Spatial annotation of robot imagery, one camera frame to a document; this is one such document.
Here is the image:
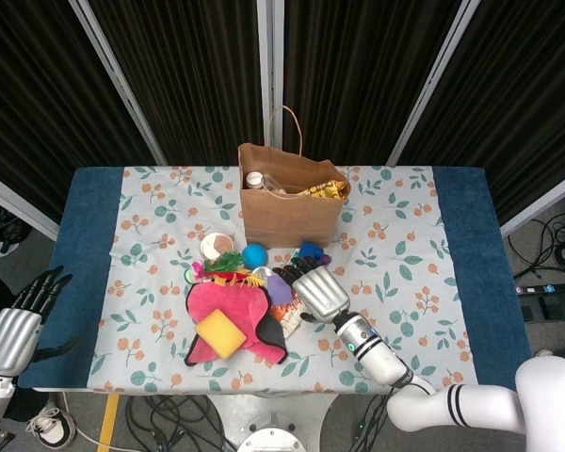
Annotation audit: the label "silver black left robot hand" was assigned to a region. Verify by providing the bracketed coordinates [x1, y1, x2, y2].
[0, 266, 80, 378]

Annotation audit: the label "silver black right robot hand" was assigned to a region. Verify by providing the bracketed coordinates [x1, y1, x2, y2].
[271, 256, 351, 325]

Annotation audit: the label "gold biscuit pack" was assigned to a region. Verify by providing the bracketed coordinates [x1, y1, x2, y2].
[291, 180, 351, 200]

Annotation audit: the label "clear plastic sleeve pack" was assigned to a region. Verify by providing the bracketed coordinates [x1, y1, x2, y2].
[262, 174, 307, 195]

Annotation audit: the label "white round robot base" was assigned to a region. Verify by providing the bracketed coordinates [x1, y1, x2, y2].
[238, 413, 310, 452]

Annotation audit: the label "brown paper bag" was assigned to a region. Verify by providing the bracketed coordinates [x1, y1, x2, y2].
[237, 105, 353, 250]

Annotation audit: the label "purple foam block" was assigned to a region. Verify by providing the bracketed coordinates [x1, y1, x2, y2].
[266, 275, 296, 306]

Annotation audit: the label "yellow plastic feather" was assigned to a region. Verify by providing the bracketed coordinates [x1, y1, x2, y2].
[214, 272, 267, 289]

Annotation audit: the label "blue ball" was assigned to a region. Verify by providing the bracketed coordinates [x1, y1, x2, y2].
[241, 243, 268, 267]

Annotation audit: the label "white black sneaker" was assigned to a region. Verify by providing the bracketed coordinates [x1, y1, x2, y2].
[25, 407, 77, 448]

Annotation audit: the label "red plastic feather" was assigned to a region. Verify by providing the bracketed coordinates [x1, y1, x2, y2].
[195, 268, 253, 283]

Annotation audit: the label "pink cloth black trim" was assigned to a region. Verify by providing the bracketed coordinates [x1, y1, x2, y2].
[184, 282, 289, 367]

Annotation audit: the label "yellow sponge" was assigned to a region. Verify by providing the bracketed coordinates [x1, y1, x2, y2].
[195, 309, 249, 360]

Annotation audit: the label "clear cup brown contents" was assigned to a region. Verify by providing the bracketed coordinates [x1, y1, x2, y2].
[200, 231, 236, 261]

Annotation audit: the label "blue table cover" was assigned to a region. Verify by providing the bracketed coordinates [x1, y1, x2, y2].
[18, 165, 533, 392]

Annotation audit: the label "floral print tablecloth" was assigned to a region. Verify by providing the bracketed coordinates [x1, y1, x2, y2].
[88, 164, 479, 395]

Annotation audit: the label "black pleated curtain panel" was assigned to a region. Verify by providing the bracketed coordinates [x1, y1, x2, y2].
[87, 0, 267, 166]
[397, 0, 565, 222]
[0, 0, 156, 222]
[282, 0, 462, 166]

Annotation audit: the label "black floor cable bundle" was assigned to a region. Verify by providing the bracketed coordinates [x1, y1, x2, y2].
[121, 394, 239, 452]
[0, 195, 29, 255]
[507, 187, 565, 280]
[347, 394, 396, 452]

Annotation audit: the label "white floor cable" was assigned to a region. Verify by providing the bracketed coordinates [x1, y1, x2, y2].
[61, 391, 109, 449]

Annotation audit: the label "white partition frame post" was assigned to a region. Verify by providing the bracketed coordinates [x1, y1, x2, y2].
[498, 178, 565, 237]
[69, 0, 167, 167]
[0, 168, 60, 241]
[386, 0, 482, 167]
[256, 0, 286, 159]

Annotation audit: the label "white table pedestal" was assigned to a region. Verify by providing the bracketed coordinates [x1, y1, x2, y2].
[205, 393, 336, 452]

